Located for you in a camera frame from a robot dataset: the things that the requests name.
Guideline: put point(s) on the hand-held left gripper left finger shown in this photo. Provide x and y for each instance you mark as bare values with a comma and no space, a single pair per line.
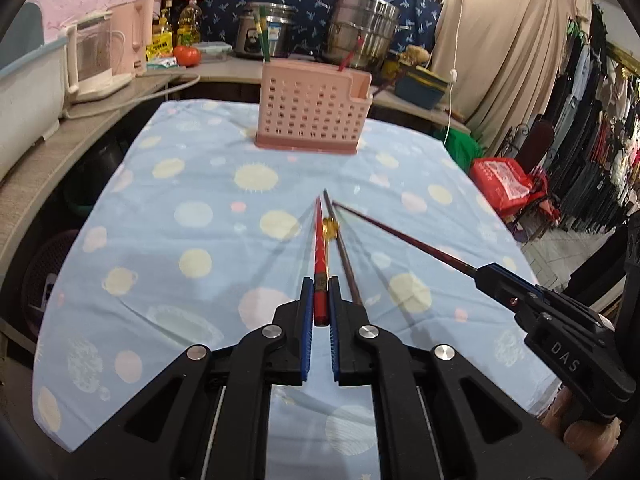
306,330

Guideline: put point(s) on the pink perforated utensil basket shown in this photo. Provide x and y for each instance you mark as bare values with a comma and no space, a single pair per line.
310,105

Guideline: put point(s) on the dark maroon chopstick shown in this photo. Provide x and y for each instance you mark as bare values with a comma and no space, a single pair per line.
400,237

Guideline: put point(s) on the person's right hand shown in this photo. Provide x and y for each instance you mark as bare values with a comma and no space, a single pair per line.
587,442

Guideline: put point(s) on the dark metal chair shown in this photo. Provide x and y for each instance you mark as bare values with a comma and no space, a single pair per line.
537,145

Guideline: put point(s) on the beige curtain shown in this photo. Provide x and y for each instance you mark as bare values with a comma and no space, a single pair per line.
505,45

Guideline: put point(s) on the green bag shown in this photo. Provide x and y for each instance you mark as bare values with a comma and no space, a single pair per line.
462,147

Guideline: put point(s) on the grey wooden counter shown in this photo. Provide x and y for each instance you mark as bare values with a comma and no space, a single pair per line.
45,160

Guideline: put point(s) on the brown chopstick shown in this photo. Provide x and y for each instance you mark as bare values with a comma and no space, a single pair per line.
345,260

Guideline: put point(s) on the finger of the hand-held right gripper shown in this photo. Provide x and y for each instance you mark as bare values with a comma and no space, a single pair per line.
505,285

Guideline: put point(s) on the large cooking oil bottle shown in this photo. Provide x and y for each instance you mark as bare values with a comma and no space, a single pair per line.
188,27

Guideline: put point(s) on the green red packet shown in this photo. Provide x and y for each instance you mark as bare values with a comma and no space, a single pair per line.
162,62

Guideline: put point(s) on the blue lunch box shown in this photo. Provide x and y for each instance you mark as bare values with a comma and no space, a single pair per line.
420,90

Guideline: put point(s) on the pink kitchen appliance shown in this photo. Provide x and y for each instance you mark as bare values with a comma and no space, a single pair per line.
132,30

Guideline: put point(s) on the brown plastic basket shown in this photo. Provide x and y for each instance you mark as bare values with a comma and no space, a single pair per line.
47,280

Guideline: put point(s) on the brown potato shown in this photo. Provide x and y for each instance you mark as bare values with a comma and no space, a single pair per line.
416,54

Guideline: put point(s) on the blue white dish drainer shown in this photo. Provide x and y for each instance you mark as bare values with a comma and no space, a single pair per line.
25,95

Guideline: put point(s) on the bright red chopstick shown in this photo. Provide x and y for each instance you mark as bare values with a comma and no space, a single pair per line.
351,52

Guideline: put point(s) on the white glass electric kettle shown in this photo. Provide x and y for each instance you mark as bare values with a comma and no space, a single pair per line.
97,60

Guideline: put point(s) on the clear food container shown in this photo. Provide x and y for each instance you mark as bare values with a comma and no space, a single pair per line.
215,51

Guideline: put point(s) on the red chopstick with dark band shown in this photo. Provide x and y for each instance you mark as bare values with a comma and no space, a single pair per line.
320,260

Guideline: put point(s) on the gold flower spoon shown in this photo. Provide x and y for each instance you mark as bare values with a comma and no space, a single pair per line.
331,229

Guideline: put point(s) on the red bag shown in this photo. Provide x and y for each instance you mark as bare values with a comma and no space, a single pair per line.
502,182

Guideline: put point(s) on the steel steamer pot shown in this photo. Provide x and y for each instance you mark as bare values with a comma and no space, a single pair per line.
365,30

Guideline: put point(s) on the row of hanging clothes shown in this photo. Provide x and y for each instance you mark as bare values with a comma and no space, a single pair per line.
595,135

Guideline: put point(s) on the steel rice cooker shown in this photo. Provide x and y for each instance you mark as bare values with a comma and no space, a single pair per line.
280,30

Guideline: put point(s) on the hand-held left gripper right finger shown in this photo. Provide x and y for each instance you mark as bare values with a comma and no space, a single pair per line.
334,330

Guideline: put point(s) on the red tomato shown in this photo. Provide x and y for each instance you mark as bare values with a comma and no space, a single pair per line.
186,56

